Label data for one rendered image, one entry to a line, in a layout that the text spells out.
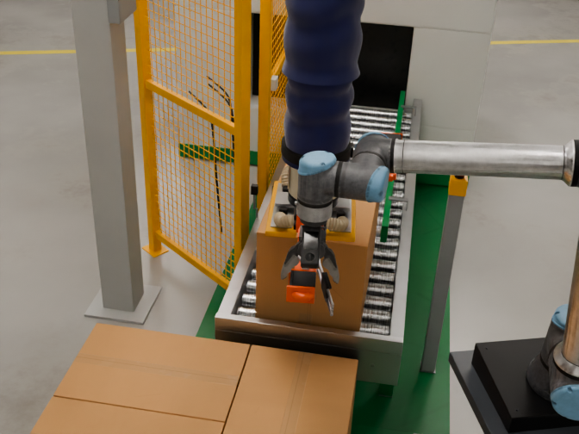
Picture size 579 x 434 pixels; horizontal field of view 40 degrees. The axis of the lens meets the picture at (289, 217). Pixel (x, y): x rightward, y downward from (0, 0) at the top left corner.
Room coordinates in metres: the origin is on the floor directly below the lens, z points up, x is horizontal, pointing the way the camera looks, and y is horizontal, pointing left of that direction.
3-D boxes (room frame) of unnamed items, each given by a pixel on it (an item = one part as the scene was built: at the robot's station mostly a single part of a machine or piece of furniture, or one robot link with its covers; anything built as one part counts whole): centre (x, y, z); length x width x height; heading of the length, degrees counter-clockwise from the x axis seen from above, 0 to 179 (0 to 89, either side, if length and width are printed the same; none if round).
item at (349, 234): (2.32, -0.17, 1.12); 0.34 x 0.10 x 0.05; 177
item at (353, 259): (2.68, -0.13, 0.75); 0.60 x 0.40 x 0.40; 171
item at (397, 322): (3.42, -0.58, 0.50); 2.31 x 0.05 x 0.19; 171
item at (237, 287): (3.52, 0.06, 0.50); 2.31 x 0.05 x 0.19; 171
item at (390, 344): (2.31, -0.09, 0.58); 0.70 x 0.03 x 0.06; 81
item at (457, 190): (2.81, -0.67, 0.50); 0.07 x 0.07 x 1.00; 81
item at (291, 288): (1.73, -0.04, 1.22); 0.08 x 0.07 x 0.05; 177
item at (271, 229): (2.33, 0.02, 1.12); 0.34 x 0.10 x 0.05; 177
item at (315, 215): (1.76, -0.06, 1.45); 0.10 x 0.09 x 0.05; 87
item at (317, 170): (1.76, -0.07, 1.53); 0.10 x 0.09 x 0.12; 79
